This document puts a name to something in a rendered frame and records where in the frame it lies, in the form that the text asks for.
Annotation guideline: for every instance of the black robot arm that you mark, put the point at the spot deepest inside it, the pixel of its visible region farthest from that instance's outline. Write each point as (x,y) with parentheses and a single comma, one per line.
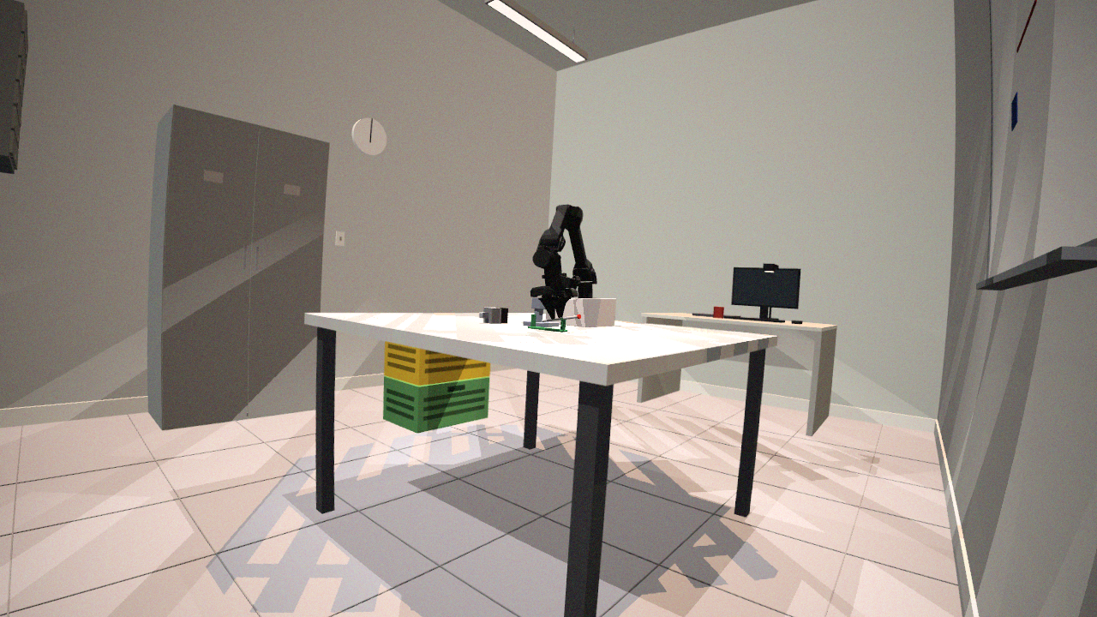
(552,241)

